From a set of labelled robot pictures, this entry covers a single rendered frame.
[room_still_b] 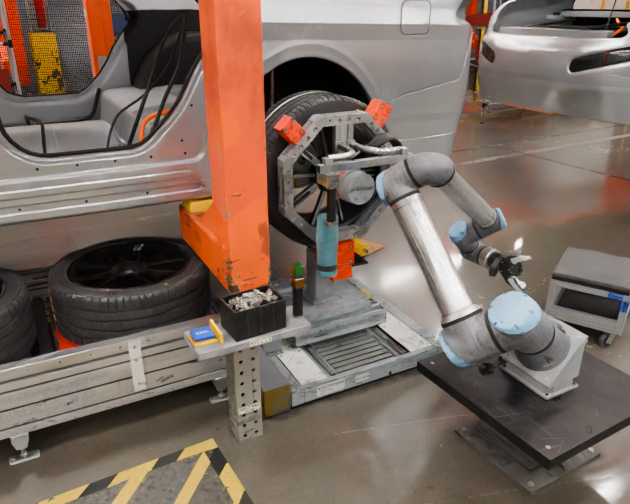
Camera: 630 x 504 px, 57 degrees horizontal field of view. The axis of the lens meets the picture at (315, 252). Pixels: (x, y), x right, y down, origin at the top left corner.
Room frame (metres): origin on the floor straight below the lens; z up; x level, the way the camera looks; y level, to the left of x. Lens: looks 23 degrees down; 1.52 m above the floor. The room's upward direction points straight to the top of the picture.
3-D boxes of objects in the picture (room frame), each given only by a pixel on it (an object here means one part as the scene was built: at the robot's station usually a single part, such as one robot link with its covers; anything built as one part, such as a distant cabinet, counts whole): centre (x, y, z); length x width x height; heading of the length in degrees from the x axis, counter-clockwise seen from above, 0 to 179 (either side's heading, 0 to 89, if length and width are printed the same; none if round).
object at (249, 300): (1.84, 0.22, 0.51); 0.20 x 0.14 x 0.13; 121
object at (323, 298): (2.53, -0.02, 0.32); 0.40 x 0.30 x 0.28; 118
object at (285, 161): (2.38, -0.10, 0.85); 0.54 x 0.07 x 0.54; 118
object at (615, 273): (2.62, -1.40, 0.17); 0.43 x 0.36 x 0.34; 147
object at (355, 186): (2.31, -0.14, 0.85); 0.21 x 0.14 x 0.14; 28
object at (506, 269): (2.22, -0.80, 0.52); 0.12 x 0.09 x 0.08; 29
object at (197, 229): (2.35, 0.43, 0.69); 0.52 x 0.17 x 0.35; 28
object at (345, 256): (2.41, -0.09, 0.48); 0.16 x 0.12 x 0.17; 28
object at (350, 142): (2.31, -0.25, 1.03); 0.19 x 0.18 x 0.11; 28
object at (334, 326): (2.54, -0.04, 0.13); 0.50 x 0.36 x 0.10; 118
